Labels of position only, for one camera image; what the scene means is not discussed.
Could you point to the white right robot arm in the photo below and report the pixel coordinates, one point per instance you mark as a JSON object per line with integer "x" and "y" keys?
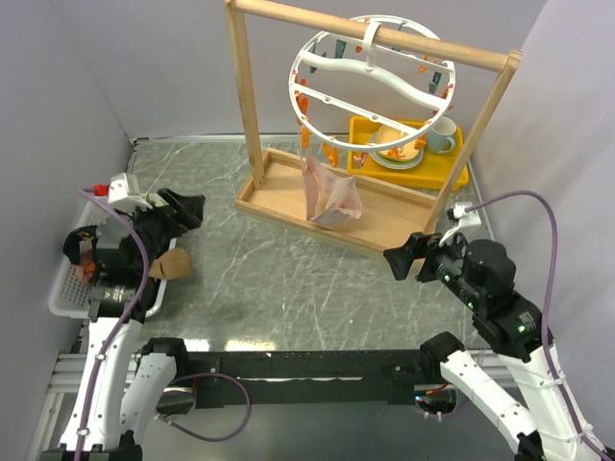
{"x": 546, "y": 424}

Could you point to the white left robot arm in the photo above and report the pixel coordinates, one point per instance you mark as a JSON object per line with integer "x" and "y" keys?
{"x": 115, "y": 255}

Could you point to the navy green striped sock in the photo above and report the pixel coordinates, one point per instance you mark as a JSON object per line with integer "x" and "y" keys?
{"x": 71, "y": 247}

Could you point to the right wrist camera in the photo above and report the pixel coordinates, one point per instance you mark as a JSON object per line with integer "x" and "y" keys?
{"x": 464, "y": 219}

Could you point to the white plastic basket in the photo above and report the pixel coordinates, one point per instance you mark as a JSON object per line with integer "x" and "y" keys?
{"x": 69, "y": 296}

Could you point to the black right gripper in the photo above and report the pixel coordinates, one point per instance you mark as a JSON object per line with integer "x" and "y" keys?
{"x": 401, "y": 258}

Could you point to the yellow plastic tray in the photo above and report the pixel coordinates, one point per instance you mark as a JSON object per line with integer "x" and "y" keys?
{"x": 428, "y": 170}

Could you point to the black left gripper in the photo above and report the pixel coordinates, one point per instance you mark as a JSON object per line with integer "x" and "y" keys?
{"x": 186, "y": 208}

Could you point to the light blue mug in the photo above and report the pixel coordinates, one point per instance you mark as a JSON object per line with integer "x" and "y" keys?
{"x": 441, "y": 137}

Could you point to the pink sock in basket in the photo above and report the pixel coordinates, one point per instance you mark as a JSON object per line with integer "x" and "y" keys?
{"x": 85, "y": 269}

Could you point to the brown ribbed sock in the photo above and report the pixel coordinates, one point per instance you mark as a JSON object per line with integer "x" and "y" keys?
{"x": 175, "y": 263}

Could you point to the wooden hanger rack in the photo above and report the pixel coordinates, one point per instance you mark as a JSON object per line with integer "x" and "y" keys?
{"x": 362, "y": 213}

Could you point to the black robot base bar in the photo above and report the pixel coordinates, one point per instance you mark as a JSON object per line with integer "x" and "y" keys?
{"x": 228, "y": 378}

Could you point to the white round clip hanger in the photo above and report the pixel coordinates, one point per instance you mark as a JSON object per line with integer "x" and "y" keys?
{"x": 370, "y": 81}

